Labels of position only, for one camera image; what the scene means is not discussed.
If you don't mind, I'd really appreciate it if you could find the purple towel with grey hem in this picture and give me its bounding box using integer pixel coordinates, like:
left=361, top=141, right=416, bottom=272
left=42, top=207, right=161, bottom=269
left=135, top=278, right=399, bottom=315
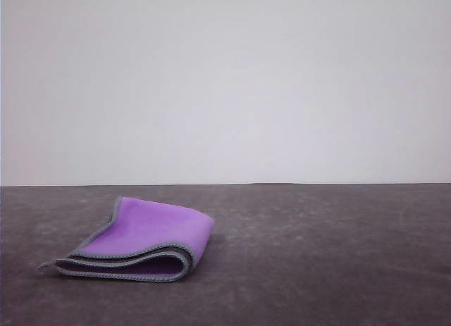
left=37, top=195, right=216, bottom=284

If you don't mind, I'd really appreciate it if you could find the grey table cloth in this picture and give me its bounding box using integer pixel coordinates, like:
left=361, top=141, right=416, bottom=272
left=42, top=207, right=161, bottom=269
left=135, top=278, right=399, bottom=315
left=0, top=182, right=451, bottom=326

